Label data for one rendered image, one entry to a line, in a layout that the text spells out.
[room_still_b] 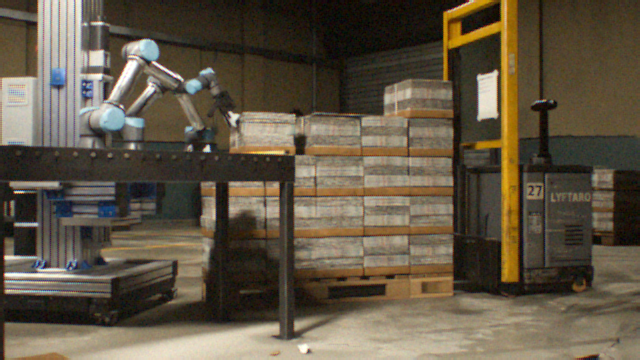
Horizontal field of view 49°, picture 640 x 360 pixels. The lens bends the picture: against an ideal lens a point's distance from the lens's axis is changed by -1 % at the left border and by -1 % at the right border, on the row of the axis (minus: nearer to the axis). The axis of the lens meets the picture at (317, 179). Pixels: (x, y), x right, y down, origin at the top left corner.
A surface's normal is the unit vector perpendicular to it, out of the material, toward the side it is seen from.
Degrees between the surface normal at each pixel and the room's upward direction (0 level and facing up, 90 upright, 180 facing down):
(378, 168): 90
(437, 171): 90
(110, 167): 90
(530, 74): 90
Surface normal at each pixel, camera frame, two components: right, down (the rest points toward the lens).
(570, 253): 0.33, 0.00
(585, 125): -0.75, 0.00
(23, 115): -0.18, 0.00
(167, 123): 0.66, 0.00
